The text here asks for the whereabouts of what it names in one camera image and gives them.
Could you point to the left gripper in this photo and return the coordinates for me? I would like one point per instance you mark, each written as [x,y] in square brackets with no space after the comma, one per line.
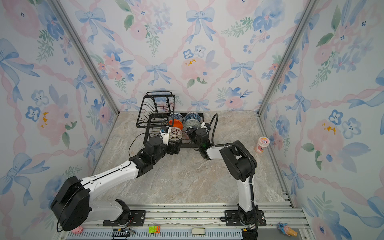
[177,147]

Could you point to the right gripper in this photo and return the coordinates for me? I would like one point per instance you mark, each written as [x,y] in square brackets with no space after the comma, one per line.
[194,132]

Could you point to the green patterned bowl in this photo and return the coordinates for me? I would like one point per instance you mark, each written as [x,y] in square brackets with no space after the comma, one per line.
[191,123]

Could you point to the blue triangle pattern bowl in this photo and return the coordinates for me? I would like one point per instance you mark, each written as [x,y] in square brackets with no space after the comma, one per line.
[192,116]

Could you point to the white brown lattice bowl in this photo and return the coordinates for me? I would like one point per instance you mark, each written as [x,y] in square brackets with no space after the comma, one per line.
[175,134]

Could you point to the orange plastic bowl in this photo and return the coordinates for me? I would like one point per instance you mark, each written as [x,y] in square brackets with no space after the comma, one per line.
[177,124]

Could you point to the blue floral bowl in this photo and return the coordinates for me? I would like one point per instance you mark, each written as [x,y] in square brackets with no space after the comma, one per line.
[177,116]

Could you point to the black wire dish rack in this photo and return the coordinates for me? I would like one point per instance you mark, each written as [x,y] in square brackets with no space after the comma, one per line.
[157,110]

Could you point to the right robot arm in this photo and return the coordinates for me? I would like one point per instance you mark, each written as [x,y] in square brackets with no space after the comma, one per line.
[240,164]

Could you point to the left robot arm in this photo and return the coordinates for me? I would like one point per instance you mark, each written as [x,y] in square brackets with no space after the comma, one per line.
[73,205]

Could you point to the pink yogurt cup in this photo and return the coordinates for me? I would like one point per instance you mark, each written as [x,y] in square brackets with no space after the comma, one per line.
[262,143]

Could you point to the green orange small block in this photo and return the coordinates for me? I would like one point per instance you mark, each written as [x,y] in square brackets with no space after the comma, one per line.
[154,229]

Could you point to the white small eraser block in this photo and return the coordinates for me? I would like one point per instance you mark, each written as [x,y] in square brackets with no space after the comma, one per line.
[198,231]

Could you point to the pink toy pig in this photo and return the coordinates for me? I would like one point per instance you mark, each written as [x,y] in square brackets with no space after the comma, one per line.
[78,230]

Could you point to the ice cream cone toy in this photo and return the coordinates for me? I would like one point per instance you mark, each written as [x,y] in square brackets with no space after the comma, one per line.
[286,230]

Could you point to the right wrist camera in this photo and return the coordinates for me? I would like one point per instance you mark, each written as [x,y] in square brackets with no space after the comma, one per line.
[206,126]

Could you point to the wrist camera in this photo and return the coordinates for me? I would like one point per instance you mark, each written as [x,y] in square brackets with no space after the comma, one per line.
[165,134]
[206,126]

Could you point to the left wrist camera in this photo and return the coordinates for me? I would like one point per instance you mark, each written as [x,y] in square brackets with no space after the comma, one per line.
[165,134]

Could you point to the aluminium corner post left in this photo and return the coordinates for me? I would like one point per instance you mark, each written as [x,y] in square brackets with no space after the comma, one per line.
[85,57]

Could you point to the aluminium corner post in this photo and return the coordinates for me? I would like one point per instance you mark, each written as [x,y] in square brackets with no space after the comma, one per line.
[85,57]
[291,47]

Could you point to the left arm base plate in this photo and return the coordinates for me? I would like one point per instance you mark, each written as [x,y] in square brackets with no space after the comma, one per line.
[133,218]

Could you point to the aluminium front rail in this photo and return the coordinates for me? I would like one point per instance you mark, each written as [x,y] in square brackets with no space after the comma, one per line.
[177,221]

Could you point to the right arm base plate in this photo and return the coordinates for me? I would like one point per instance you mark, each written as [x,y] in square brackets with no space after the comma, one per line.
[240,218]

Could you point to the aluminium corner post right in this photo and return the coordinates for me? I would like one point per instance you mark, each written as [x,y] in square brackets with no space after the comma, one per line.
[291,47]

